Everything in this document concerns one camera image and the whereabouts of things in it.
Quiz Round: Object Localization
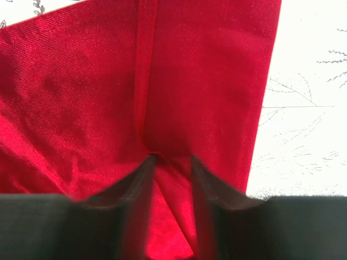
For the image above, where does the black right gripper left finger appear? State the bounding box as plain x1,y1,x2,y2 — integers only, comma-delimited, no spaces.
1,155,155,259

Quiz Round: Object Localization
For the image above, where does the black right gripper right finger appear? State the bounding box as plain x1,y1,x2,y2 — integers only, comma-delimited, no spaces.
191,157,346,260

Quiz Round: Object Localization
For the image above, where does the red cloth napkin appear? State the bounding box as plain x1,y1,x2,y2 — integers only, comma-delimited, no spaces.
1,1,281,259

